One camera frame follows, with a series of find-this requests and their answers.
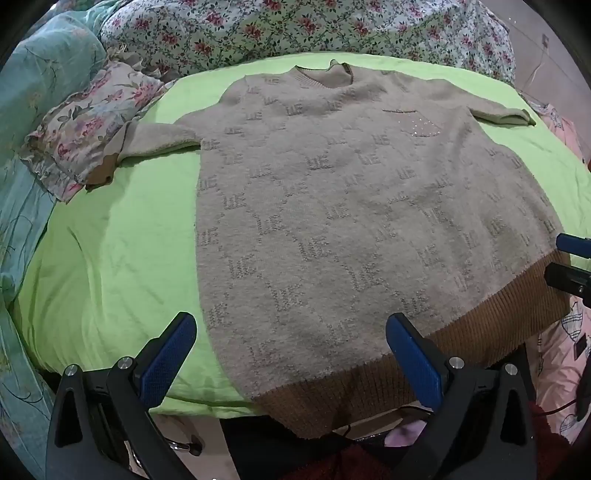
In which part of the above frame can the chrome metal bar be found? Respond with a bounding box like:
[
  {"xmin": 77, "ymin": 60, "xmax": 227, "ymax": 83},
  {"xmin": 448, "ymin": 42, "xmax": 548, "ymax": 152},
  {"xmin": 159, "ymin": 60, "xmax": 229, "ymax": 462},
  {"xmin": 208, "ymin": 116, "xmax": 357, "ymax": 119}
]
[{"xmin": 168, "ymin": 436, "xmax": 206, "ymax": 457}]

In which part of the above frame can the beige knitted sweater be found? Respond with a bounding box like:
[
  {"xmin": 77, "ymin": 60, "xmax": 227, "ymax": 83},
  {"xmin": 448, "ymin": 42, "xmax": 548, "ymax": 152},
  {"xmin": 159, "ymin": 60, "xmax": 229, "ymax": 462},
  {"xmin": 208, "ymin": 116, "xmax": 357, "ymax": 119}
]
[{"xmin": 111, "ymin": 62, "xmax": 573, "ymax": 439}]

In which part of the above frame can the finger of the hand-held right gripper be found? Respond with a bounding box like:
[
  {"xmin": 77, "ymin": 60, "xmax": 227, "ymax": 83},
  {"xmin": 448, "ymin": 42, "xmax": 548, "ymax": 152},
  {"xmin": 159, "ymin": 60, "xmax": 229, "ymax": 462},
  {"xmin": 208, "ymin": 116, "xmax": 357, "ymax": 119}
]
[
  {"xmin": 544, "ymin": 262, "xmax": 591, "ymax": 297},
  {"xmin": 555, "ymin": 233, "xmax": 591, "ymax": 260}
]

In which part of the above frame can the green bed sheet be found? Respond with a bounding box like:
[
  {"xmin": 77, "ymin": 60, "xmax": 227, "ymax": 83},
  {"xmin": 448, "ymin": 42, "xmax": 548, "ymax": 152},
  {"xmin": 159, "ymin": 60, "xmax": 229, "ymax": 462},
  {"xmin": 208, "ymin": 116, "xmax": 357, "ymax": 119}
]
[{"xmin": 11, "ymin": 53, "xmax": 591, "ymax": 416}]

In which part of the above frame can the teal floral blanket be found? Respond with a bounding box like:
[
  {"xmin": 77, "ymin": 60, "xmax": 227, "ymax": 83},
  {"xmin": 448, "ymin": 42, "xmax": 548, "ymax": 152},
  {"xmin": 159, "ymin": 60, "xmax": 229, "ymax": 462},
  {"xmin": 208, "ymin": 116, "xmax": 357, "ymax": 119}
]
[{"xmin": 0, "ymin": 0, "xmax": 121, "ymax": 462}]

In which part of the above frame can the white floral quilt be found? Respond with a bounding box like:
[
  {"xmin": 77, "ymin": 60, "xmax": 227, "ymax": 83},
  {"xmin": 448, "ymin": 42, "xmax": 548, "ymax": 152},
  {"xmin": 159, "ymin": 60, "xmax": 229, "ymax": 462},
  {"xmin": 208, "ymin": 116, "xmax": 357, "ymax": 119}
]
[{"xmin": 99, "ymin": 0, "xmax": 518, "ymax": 86}]

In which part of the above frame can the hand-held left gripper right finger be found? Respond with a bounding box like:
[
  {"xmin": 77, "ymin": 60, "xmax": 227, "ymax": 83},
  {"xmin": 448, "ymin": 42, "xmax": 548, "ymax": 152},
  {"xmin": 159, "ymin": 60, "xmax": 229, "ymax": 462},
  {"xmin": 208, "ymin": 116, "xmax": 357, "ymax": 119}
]
[{"xmin": 385, "ymin": 313, "xmax": 539, "ymax": 480}]

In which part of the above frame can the dark red cloth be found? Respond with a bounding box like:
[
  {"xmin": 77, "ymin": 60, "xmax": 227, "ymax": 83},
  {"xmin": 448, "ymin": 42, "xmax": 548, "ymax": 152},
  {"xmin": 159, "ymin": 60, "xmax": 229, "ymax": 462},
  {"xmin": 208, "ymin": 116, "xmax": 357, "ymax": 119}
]
[{"xmin": 281, "ymin": 401, "xmax": 568, "ymax": 480}]

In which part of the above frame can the pink printed cloth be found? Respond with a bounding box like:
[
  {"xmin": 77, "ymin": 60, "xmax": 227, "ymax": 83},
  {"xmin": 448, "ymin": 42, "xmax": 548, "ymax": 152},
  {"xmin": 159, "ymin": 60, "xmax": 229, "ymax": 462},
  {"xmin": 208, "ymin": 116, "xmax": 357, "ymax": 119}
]
[{"xmin": 526, "ymin": 104, "xmax": 591, "ymax": 444}]

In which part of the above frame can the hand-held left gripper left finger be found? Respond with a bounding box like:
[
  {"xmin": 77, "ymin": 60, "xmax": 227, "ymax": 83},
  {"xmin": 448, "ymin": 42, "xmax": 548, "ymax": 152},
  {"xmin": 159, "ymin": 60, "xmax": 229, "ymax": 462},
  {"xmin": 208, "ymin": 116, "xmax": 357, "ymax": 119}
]
[{"xmin": 45, "ymin": 311, "xmax": 198, "ymax": 480}]

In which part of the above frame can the ruffled floral pillow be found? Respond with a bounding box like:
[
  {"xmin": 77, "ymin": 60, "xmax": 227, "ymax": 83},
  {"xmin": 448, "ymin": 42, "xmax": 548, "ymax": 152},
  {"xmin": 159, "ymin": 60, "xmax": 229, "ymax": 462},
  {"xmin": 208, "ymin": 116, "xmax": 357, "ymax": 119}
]
[{"xmin": 21, "ymin": 60, "xmax": 176, "ymax": 204}]

